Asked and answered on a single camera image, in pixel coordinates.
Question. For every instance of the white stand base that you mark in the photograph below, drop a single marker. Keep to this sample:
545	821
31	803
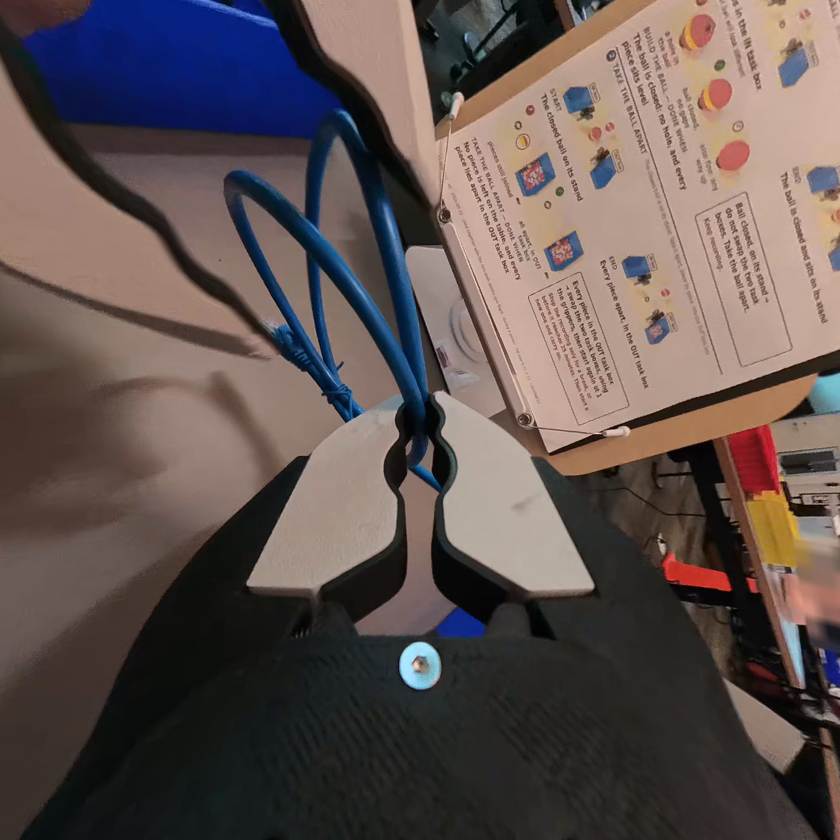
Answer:
426	295

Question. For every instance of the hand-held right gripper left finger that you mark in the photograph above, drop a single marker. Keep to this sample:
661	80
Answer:
328	518

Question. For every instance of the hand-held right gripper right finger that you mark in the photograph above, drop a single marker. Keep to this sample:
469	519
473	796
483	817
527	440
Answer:
518	525

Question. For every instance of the blue plastic bin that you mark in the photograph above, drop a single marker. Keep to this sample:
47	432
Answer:
459	627
164	65

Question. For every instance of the yellow storage bin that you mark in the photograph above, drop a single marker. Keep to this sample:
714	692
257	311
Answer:
774	531

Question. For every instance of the red storage bin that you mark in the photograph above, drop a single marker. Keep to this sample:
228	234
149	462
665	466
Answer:
754	459

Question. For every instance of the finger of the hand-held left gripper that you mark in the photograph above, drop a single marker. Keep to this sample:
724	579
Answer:
79	223
374	65

